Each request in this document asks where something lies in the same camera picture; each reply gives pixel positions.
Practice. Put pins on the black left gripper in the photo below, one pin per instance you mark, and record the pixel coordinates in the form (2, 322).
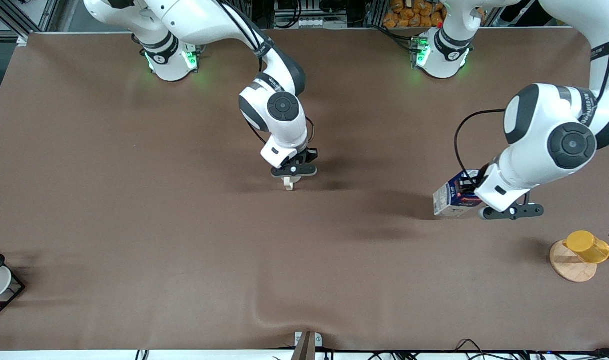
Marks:
(468, 186)

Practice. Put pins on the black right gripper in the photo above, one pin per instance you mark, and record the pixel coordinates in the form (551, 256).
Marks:
(309, 155)

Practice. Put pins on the white ribbed mug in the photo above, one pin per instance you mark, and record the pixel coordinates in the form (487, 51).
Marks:
(289, 184)

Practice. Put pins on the blue and white milk carton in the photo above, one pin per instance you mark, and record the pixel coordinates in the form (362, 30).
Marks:
(452, 200)

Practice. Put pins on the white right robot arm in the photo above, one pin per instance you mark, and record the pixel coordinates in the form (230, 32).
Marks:
(279, 107)

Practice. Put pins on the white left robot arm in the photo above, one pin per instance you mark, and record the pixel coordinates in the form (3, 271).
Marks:
(549, 140)

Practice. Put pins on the round wooden cup stand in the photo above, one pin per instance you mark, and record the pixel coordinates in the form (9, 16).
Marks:
(569, 267)

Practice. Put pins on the yellow plastic cup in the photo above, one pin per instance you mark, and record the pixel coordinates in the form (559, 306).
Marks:
(587, 246)

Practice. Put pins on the brown table cover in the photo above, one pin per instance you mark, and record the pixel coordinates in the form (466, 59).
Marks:
(184, 225)

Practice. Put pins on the long white power strip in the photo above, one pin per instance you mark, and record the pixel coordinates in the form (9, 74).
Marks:
(312, 22)

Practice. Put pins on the orange snack bags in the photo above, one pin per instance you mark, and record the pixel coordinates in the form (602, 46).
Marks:
(414, 15)

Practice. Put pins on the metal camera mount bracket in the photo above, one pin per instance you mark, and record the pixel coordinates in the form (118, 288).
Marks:
(307, 345)

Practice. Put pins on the aluminium frame profile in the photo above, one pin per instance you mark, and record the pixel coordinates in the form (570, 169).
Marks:
(29, 15)

